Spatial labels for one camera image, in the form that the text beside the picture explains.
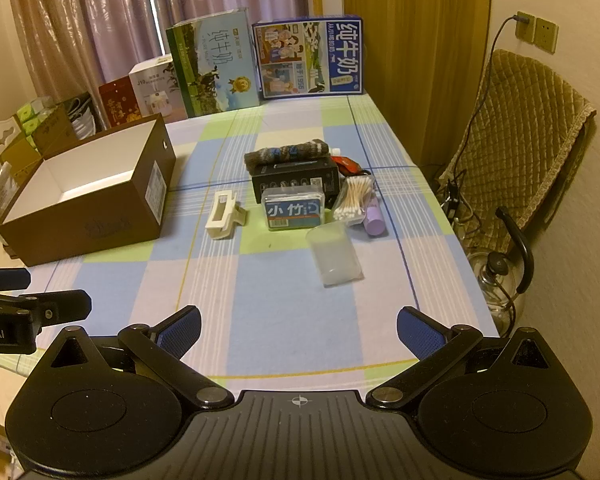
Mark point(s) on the clear plastic case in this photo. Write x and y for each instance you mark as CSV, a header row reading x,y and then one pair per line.
x,y
335,255

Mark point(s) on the white humidifier box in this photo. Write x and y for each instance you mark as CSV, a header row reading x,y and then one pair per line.
x,y
155,90

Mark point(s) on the charger plug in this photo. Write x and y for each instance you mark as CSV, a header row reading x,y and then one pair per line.
x,y
522,17

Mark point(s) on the wall socket plate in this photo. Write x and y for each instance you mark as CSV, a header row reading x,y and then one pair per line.
x,y
547,35
526,32

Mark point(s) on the red snack packet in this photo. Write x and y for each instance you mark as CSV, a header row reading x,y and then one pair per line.
x,y
347,164

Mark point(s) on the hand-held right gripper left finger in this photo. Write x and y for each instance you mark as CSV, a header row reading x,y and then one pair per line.
x,y
180,332

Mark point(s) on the striped knit pouch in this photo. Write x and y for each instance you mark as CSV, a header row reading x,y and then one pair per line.
x,y
285,152

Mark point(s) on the black and white bags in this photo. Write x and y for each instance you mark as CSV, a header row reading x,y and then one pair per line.
x,y
82,115

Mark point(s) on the silver foil bag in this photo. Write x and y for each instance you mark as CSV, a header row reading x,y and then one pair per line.
x,y
0,190

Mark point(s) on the purple curtain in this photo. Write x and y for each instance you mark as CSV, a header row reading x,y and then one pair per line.
x,y
105,20

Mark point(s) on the black product box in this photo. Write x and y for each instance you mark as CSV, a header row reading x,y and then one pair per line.
x,y
295,180

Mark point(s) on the checked tablecloth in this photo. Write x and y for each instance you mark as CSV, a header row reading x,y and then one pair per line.
x,y
280,320

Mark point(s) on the stack of green tissue packs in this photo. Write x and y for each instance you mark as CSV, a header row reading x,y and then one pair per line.
x,y
30,116

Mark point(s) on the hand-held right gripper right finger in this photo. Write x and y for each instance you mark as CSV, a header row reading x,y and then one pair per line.
x,y
420,332

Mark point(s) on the large white box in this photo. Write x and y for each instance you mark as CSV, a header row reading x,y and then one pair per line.
x,y
80,220

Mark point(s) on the small white tube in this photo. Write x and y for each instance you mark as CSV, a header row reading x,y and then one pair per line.
x,y
336,152

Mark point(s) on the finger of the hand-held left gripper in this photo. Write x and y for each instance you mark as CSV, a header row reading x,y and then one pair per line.
x,y
5,278
55,306

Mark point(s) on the red gift box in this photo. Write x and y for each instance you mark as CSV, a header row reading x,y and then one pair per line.
x,y
117,105

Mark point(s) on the chair with quilted cover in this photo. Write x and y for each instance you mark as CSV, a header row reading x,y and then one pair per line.
x,y
520,125

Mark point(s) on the purple tube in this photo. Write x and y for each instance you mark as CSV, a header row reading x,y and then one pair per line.
x,y
374,221

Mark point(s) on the clear blue-label floss box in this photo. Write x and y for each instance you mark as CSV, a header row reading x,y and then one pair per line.
x,y
292,210

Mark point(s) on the yellow curtain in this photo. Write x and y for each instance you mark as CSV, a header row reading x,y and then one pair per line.
x,y
415,60

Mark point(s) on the glass kettle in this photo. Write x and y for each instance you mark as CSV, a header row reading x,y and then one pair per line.
x,y
500,280

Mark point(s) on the open brown carton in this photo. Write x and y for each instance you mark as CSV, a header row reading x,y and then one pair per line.
x,y
50,130

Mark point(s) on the blue milk carton box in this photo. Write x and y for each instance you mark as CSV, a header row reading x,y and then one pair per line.
x,y
305,55

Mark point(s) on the green milk carton box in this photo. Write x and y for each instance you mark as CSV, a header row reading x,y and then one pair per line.
x,y
215,65

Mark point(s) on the white chair back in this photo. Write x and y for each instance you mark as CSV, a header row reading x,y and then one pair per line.
x,y
0,136

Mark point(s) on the white hair clip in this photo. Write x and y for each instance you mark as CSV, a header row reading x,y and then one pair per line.
x,y
220,220

